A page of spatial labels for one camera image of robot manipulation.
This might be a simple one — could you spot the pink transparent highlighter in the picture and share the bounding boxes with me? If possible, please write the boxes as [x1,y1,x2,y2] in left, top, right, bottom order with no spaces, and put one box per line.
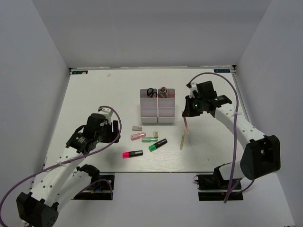
[130,132,146,141]

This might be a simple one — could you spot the yellow thin pen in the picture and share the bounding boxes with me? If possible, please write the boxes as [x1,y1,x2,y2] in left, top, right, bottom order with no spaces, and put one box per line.
[179,131,186,150]

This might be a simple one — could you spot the green transparent highlighter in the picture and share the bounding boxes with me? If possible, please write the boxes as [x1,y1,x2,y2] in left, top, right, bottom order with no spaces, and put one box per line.
[142,137,158,143]

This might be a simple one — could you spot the pink glue stick tube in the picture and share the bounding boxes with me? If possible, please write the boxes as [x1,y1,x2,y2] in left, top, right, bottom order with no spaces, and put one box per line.
[158,87,169,98]

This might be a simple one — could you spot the black handled scissors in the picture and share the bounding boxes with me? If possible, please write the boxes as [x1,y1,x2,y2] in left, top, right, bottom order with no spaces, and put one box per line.
[146,88,158,98]

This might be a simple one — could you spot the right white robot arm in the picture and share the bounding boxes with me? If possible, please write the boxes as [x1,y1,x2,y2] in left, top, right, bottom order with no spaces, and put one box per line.
[182,81,281,189]

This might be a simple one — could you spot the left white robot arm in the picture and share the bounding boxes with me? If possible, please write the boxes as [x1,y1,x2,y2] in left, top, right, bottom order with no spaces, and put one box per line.
[17,108,120,227]

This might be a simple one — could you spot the grey eraser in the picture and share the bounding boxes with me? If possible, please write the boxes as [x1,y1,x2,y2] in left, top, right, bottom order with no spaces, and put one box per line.
[132,126,142,131]

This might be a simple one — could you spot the right white organizer box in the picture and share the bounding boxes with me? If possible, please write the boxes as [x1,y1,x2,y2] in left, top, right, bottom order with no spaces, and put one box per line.
[158,88,176,124]

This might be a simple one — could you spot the white organizer box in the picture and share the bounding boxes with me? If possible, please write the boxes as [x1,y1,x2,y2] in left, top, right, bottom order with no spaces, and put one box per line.
[158,88,176,124]
[140,88,158,124]

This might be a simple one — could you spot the pink black highlighter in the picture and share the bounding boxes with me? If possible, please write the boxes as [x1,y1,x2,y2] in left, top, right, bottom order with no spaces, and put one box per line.
[122,150,143,158]

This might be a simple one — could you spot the right blue label sticker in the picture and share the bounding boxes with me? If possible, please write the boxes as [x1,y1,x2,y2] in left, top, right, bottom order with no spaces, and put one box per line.
[214,69,231,73]

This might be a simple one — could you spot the blue label sticker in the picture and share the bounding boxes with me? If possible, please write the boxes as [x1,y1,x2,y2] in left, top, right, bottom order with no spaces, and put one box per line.
[71,70,88,75]
[214,69,231,73]

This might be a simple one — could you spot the left white organizer box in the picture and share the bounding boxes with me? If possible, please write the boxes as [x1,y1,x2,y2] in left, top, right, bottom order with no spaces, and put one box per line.
[140,88,158,124]

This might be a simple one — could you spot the small tan eraser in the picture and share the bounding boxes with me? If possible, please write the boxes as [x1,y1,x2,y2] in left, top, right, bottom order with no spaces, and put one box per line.
[153,131,158,138]

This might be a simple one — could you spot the green black highlighter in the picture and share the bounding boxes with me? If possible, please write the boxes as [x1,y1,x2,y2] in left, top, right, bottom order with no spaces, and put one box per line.
[148,139,168,152]

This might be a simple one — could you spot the left blue label sticker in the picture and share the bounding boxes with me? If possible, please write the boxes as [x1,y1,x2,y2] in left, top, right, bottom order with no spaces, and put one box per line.
[71,70,88,75]

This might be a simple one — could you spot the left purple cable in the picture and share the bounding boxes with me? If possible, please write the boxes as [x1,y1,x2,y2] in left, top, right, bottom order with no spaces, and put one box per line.
[0,105,123,223]

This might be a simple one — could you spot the purple cable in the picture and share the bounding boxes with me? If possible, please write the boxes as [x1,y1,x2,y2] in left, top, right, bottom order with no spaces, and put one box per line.
[0,105,123,223]
[187,72,255,204]

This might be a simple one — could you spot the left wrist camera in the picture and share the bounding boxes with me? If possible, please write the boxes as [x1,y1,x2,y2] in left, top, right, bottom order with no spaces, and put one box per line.
[98,107,113,122]

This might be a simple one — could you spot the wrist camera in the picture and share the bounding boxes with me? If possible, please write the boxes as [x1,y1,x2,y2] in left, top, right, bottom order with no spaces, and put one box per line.
[186,82,197,98]
[98,107,113,122]

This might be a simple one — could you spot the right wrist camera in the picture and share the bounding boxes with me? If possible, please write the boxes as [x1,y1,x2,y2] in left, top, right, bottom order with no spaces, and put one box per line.
[186,82,197,98]

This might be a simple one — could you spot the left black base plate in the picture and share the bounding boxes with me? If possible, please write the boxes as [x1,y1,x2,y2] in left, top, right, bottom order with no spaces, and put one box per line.
[73,174,115,201]

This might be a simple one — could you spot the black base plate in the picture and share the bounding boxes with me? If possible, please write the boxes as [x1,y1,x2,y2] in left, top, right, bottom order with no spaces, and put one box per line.
[73,174,115,201]
[193,174,229,201]

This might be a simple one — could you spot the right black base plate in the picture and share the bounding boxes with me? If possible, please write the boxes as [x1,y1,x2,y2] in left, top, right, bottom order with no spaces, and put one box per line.
[193,174,229,201]

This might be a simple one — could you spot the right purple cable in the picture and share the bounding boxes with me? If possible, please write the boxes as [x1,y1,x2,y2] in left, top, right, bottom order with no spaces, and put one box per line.
[187,72,255,204]

